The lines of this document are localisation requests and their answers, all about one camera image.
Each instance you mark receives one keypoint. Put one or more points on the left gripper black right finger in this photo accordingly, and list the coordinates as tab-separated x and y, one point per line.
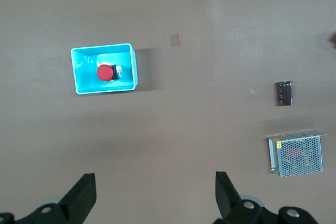
228	200

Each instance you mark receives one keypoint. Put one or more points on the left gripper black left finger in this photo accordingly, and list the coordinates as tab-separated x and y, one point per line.
78	200

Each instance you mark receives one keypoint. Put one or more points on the red mushroom push button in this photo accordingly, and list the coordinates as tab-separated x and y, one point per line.
104	72

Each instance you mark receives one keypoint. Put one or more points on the perforated metal power supply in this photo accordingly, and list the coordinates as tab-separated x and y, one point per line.
299	155

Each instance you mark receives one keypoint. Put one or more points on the dark brown cylindrical capacitor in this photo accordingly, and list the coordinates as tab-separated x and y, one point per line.
284	94

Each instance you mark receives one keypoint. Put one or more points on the cyan plastic bin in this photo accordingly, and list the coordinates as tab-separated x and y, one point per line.
81	77

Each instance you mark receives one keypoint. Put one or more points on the translucent tape patch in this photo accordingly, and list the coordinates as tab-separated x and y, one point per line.
174	40

